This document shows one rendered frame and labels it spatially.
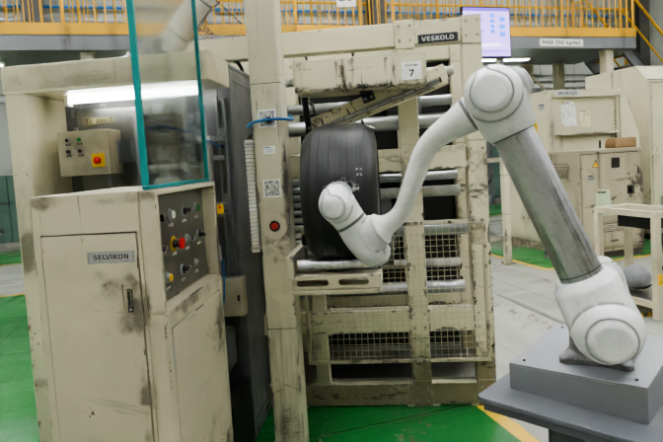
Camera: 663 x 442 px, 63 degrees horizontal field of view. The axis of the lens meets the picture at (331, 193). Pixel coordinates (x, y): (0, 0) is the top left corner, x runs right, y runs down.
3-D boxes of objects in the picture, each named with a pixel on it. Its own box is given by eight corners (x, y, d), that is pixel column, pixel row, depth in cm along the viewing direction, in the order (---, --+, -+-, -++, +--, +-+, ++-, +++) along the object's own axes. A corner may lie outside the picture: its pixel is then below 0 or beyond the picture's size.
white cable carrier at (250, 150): (252, 252, 228) (244, 140, 225) (255, 250, 233) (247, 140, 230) (261, 252, 228) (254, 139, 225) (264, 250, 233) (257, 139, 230)
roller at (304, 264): (296, 260, 223) (296, 271, 222) (293, 259, 219) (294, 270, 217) (380, 257, 219) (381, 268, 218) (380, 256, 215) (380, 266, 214)
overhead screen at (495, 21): (464, 57, 580) (461, 6, 576) (461, 58, 584) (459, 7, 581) (511, 57, 596) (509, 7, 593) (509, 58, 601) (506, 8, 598)
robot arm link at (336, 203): (314, 193, 172) (337, 226, 174) (308, 204, 157) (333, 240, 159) (341, 175, 170) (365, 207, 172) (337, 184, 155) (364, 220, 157)
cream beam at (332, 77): (294, 94, 246) (292, 61, 245) (302, 99, 271) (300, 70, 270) (427, 83, 240) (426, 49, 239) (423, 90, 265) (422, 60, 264)
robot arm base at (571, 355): (645, 340, 153) (643, 322, 153) (632, 372, 136) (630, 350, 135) (577, 334, 164) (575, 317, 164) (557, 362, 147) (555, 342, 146)
